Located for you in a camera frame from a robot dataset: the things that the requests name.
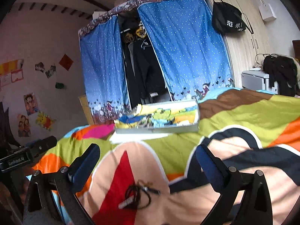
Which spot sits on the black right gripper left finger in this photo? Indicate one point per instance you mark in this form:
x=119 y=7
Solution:
x=46 y=192

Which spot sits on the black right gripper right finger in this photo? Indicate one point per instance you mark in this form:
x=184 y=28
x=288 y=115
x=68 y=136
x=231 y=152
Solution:
x=255 y=206

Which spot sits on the colourful cartoon bedspread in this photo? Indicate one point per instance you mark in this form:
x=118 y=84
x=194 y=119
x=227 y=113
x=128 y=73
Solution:
x=246 y=129

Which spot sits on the white cartoon-lined storage box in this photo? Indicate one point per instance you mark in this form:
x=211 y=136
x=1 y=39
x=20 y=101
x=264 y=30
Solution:
x=159 y=118

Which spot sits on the pile of dark clothes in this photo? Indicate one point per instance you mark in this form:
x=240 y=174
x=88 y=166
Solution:
x=284 y=71

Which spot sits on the hanging dark clothes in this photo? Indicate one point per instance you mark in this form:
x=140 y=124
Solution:
x=144 y=77

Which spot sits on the light wooden wardrobe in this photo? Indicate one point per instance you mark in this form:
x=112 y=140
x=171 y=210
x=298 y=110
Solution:
x=246 y=50

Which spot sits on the blue fabric wardrobe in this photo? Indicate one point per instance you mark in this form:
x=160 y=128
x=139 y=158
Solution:
x=191 y=54

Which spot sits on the white paper bag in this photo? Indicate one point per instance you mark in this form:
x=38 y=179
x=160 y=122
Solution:
x=266 y=11

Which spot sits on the cartoon family wall poster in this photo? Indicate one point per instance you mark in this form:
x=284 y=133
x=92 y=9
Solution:
x=24 y=127

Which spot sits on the yellow cartoon wall sticker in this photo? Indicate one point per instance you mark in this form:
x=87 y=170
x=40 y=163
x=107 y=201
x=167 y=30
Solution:
x=44 y=120

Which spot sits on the cartoon boy wall poster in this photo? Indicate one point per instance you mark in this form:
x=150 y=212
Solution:
x=31 y=104

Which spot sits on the green wall sticker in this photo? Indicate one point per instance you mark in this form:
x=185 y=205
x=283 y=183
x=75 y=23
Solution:
x=59 y=85

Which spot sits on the tilted wall photo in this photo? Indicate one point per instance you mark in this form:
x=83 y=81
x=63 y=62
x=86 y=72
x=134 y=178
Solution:
x=51 y=71

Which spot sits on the yellow orange wall banner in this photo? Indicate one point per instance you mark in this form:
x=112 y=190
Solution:
x=11 y=66

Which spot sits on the black white wall photo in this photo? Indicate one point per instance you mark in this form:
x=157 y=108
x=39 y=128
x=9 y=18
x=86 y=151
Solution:
x=39 y=67

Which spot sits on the red square wall paper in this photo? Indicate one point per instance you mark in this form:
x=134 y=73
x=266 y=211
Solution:
x=66 y=62

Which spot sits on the black drawstring bag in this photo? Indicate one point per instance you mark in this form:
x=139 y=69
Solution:
x=227 y=18

